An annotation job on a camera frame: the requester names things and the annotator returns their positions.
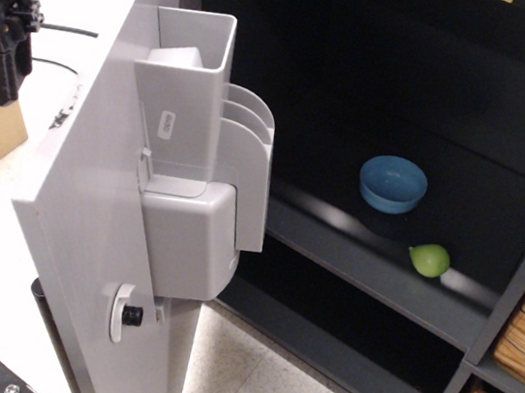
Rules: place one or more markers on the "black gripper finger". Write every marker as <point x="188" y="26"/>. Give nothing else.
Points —
<point x="15" y="60"/>

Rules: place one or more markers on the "grey toy fridge door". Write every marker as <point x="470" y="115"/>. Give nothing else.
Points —
<point x="141" y="203"/>

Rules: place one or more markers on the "dark grey fridge cabinet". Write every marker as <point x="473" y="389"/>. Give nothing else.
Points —
<point x="440" y="83"/>

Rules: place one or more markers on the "blue bowl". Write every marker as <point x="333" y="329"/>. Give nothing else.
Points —
<point x="391" y="184"/>

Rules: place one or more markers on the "green toy pear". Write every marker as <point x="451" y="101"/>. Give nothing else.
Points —
<point x="430" y="260"/>

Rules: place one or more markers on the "black door handle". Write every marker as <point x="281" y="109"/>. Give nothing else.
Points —
<point x="52" y="331"/>

